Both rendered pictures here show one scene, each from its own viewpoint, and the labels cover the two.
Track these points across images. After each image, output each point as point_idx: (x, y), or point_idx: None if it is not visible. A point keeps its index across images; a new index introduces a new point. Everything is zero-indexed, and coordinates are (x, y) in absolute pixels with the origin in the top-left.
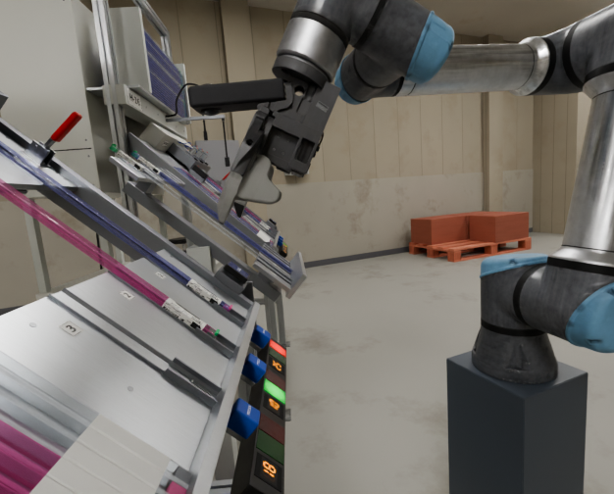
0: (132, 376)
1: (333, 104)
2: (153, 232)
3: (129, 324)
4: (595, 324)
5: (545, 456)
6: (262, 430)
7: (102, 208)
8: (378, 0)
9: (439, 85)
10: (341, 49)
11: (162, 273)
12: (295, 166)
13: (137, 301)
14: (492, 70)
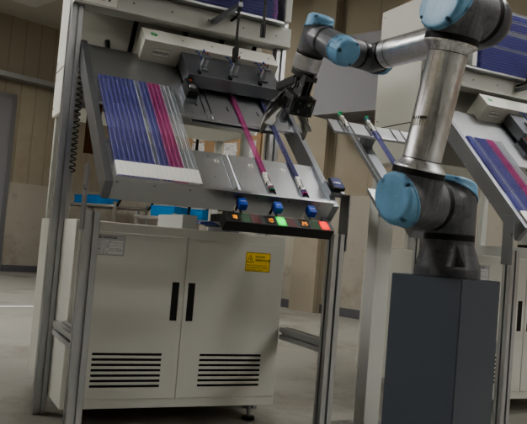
0: (219, 176)
1: (303, 82)
2: (309, 156)
3: (237, 170)
4: (375, 198)
5: (410, 333)
6: (249, 214)
7: (298, 143)
8: (313, 39)
9: (399, 58)
10: (307, 60)
11: (285, 170)
12: (286, 110)
13: (252, 168)
14: (424, 43)
